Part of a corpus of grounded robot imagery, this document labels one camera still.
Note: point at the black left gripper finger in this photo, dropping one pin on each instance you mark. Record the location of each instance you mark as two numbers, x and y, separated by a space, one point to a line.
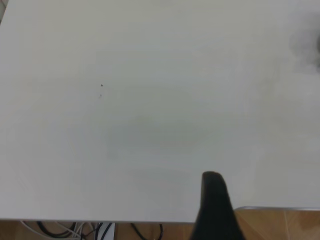
215 212

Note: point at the white power strip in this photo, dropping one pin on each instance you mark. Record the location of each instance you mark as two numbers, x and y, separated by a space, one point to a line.
106 231

